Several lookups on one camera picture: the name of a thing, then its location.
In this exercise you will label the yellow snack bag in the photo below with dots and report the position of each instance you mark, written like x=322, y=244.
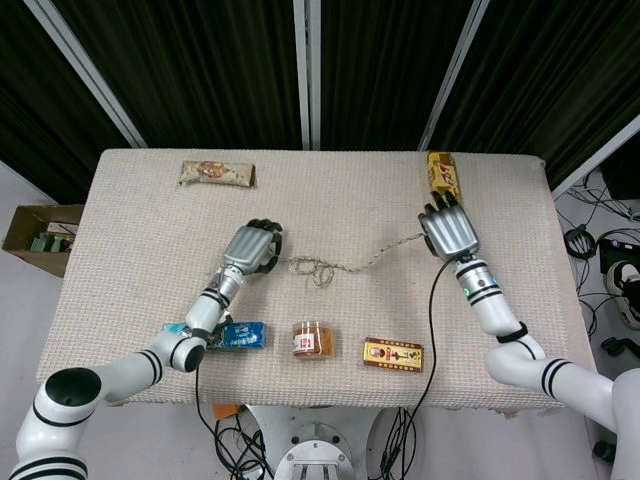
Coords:
x=442, y=170

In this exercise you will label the black curtain panel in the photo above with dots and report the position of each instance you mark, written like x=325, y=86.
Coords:
x=385, y=75
x=40, y=100
x=550, y=75
x=200, y=75

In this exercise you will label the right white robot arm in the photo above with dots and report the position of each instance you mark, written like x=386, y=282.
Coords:
x=492, y=310

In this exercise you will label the clear jar of rubber bands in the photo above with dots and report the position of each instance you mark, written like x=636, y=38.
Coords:
x=312, y=341

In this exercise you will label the black monitor box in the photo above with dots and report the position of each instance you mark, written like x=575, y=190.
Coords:
x=622, y=172

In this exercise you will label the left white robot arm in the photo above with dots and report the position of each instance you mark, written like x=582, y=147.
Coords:
x=140, y=365

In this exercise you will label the blue cookie package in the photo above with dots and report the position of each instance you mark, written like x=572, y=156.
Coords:
x=245, y=335

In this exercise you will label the beige snack bag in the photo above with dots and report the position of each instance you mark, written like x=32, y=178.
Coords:
x=217, y=172

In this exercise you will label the aluminium frame post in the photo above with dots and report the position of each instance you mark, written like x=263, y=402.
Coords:
x=85, y=70
x=455, y=75
x=307, y=75
x=595, y=160

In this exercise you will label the beige woven tablecloth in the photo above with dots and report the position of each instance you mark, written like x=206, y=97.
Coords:
x=350, y=200

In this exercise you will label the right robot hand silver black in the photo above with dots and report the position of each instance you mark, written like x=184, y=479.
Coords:
x=450, y=230

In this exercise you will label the cardboard box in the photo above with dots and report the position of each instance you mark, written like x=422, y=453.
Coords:
x=30, y=250

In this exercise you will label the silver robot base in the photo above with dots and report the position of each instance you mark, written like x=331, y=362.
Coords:
x=317, y=450

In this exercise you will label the red yellow spice box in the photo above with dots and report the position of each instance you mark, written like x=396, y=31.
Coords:
x=394, y=355

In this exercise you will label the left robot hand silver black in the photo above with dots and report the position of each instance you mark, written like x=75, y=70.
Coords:
x=247, y=247

